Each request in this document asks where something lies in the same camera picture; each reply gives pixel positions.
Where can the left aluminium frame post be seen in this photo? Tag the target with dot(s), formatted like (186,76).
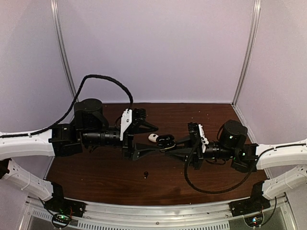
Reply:
(62,50)

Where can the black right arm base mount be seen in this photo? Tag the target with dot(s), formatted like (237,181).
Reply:
(251,208)

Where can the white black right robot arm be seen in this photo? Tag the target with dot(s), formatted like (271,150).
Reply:
(245,158)

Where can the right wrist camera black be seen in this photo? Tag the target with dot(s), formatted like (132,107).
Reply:
(196,131)

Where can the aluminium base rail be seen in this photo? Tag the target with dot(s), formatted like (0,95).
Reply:
(209,216)

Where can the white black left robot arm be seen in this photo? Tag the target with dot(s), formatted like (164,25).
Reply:
(89,129)

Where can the black earbud charging case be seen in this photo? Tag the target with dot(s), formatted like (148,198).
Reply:
(166,142)

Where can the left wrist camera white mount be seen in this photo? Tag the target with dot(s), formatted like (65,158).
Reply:
(125,122)

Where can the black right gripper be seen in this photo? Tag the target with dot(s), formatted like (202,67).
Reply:
(197,159)

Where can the right aluminium frame post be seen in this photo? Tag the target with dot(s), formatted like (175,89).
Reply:
(255,19)

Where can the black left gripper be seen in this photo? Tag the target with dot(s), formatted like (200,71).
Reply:
(127,148)

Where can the aluminium frame post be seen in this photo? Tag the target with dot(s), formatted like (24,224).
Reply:
(255,19)
(62,50)

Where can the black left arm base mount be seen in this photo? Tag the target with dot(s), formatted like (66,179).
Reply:
(61,209)

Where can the white earbud charging case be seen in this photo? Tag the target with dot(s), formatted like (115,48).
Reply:
(153,138)

